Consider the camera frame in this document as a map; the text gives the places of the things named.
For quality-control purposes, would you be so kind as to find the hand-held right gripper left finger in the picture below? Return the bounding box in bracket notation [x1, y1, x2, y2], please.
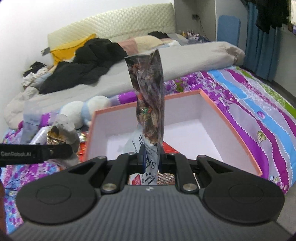
[68, 148, 147, 194]

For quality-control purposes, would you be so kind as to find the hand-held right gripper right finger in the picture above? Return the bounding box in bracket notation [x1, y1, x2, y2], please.
[158, 148, 232, 194]

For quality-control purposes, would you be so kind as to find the dark printed snack packet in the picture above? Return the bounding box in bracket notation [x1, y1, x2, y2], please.
[125, 49, 166, 186]

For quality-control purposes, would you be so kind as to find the pink cardboard box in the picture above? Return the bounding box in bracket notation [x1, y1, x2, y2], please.
[87, 89, 263, 186]

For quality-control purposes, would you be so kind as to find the white spray can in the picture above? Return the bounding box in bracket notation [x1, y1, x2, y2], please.
[30, 128, 50, 145]

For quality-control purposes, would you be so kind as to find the clear plastic bag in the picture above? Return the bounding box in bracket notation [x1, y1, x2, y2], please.
[22, 100, 60, 144]

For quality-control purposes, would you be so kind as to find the white and blue plush toy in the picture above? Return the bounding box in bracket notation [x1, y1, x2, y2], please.
[60, 95, 111, 129]

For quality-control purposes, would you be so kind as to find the colourful floral bedsheet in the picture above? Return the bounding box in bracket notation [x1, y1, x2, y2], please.
[0, 66, 296, 232]

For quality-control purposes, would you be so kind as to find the grey duvet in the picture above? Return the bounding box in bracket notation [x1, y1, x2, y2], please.
[5, 42, 245, 129]

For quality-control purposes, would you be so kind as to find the black jacket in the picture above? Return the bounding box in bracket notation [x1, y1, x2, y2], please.
[39, 38, 126, 94]

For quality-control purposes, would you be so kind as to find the yellow pillow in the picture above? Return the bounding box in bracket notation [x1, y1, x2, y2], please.
[50, 34, 96, 66]

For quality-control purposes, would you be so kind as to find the beige pillow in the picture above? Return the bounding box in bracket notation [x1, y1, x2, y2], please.
[118, 36, 176, 52]

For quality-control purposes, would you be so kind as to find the small black cloth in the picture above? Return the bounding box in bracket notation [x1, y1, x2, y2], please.
[148, 31, 169, 39]

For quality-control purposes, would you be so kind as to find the row of small bottles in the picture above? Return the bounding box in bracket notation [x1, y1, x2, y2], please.
[183, 29, 199, 39]

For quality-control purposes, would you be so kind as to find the blue folding board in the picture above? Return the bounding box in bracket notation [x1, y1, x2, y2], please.
[217, 15, 241, 47]

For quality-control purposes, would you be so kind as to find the blue curtain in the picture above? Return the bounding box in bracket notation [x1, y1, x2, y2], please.
[245, 5, 281, 81]

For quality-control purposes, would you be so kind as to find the grey wardrobe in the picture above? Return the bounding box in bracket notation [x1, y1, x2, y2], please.
[174, 0, 247, 47]

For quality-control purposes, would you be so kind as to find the black hanging coat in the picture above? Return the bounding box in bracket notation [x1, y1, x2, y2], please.
[254, 0, 289, 33]

